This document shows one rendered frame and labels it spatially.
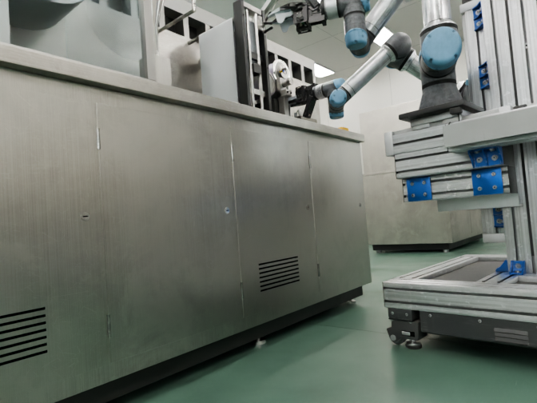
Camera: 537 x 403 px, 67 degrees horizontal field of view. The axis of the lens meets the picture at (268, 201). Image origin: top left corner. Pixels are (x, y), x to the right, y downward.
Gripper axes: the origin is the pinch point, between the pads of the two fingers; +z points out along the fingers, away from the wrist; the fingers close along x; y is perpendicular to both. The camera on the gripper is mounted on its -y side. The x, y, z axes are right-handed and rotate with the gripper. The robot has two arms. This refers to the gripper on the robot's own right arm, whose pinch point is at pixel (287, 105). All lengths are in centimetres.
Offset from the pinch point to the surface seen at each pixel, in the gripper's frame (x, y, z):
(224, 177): 79, -45, -29
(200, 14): 31, 53, 31
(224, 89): 41.4, 2.5, 5.7
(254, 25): 38.8, 27.0, -13.4
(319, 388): 82, -109, -62
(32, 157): 140, -43, -29
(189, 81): 41, 13, 31
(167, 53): 54, 25, 31
